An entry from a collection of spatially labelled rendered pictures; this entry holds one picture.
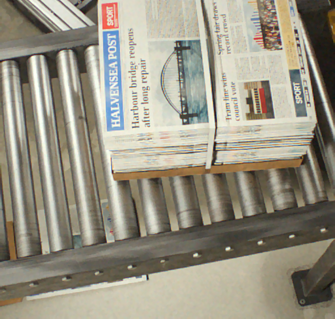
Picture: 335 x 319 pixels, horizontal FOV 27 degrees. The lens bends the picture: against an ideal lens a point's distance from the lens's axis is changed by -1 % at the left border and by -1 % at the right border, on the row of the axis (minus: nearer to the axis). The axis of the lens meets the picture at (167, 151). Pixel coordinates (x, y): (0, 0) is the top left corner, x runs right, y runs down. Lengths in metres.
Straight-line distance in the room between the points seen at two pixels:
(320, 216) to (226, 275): 0.81
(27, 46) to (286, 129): 0.63
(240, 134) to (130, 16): 0.30
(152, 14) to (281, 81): 0.27
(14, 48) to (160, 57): 0.43
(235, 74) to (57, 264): 0.50
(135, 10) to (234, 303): 1.12
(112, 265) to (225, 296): 0.85
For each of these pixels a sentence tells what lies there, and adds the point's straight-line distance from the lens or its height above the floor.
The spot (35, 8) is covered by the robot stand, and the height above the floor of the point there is 0.20.
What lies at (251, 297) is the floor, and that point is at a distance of 2.17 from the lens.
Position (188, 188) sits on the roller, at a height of 0.80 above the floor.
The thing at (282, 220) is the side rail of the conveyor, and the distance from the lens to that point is 1.39.
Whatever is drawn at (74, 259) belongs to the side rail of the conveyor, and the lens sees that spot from 1.37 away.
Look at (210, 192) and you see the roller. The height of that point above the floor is 0.79.
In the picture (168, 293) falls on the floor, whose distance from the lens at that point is 2.16.
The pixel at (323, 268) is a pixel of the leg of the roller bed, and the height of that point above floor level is 0.30.
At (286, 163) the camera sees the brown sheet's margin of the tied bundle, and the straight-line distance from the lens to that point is 1.40.
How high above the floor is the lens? 2.12
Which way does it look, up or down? 67 degrees down
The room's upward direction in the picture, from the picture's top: 2 degrees counter-clockwise
